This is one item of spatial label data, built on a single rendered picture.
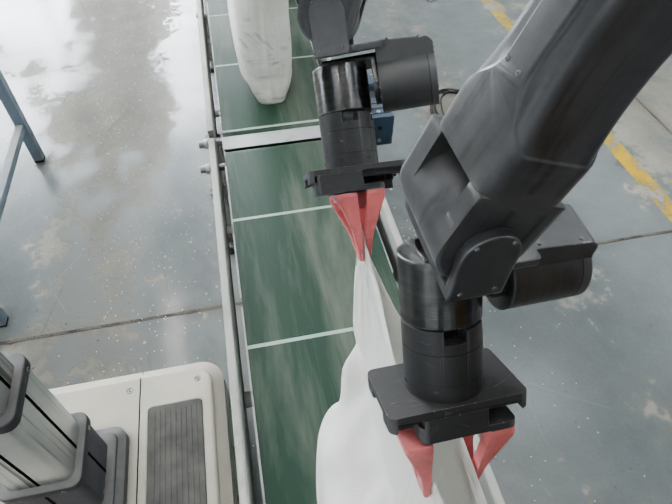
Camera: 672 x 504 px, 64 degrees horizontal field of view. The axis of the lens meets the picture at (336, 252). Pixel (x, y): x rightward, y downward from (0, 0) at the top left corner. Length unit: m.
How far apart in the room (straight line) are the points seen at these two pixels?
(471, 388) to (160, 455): 1.03
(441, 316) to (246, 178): 1.35
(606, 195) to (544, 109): 2.15
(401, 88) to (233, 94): 1.51
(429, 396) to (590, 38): 0.25
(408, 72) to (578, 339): 1.44
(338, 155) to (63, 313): 1.54
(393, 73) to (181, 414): 1.01
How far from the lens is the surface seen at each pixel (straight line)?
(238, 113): 1.94
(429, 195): 0.30
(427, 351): 0.37
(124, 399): 1.43
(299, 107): 1.94
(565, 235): 0.37
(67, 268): 2.11
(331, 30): 0.55
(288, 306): 1.33
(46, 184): 2.49
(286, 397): 1.21
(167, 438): 1.35
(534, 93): 0.25
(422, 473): 0.43
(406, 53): 0.57
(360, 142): 0.55
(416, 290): 0.35
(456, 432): 0.40
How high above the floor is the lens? 1.47
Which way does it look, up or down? 49 degrees down
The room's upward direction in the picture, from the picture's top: straight up
